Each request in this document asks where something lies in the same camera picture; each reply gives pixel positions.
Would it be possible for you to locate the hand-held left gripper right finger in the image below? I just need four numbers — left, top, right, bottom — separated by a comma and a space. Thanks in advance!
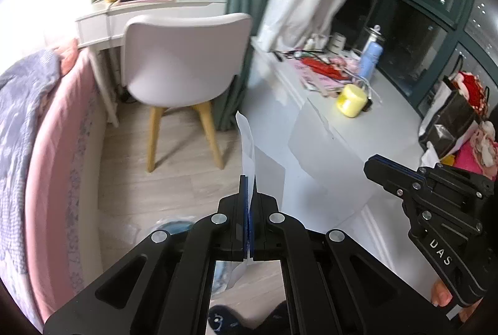
248, 182, 458, 335

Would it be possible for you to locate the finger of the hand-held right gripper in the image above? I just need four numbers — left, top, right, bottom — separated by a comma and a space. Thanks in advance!
369, 153, 441, 174
363, 159, 426, 199

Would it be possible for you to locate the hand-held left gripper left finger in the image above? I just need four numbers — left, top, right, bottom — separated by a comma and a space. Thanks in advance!
43, 175, 248, 335

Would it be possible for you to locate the clear plastic wrapper piece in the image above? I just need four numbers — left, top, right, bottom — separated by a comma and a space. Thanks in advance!
228, 111, 258, 291

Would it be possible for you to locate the person's right hand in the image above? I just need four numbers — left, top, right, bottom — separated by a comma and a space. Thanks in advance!
430, 278, 487, 326

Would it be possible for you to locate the black shopping bag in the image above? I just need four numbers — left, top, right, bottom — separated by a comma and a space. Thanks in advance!
418, 76, 488, 161

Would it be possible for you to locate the person's navy sock foot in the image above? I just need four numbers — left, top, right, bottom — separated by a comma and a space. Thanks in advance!
207, 304, 242, 335

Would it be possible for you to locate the pink cloth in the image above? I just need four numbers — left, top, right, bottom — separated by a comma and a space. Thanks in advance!
452, 141, 498, 181

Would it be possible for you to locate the yellow jar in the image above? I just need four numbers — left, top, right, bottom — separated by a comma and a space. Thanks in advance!
336, 83, 369, 119

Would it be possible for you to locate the red plush toy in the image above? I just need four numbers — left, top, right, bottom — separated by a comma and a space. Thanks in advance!
454, 71, 491, 115

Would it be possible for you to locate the light blue bottle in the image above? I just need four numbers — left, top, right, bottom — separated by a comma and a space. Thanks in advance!
357, 41, 384, 81

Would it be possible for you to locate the pink papers pile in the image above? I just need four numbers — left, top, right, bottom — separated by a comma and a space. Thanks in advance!
285, 50, 365, 99

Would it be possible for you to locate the white cup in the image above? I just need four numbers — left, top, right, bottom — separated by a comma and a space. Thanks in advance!
328, 33, 347, 54

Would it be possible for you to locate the dark framed window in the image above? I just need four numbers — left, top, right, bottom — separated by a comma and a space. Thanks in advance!
331, 0, 498, 120

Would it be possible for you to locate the bed with pink sheet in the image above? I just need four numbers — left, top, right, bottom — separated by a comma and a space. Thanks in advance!
21, 38, 109, 322

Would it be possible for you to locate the white chair with wooden legs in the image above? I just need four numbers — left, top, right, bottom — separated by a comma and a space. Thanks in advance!
121, 13, 254, 173

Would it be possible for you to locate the green curtain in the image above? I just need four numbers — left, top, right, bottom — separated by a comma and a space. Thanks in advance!
215, 0, 297, 132

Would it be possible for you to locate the grey patterned blanket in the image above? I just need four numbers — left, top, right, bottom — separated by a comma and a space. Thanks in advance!
0, 48, 71, 302

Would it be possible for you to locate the white desk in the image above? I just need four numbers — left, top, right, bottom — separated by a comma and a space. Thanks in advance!
75, 0, 231, 126

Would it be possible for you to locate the white cable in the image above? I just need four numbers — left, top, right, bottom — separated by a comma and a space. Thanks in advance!
359, 79, 384, 107

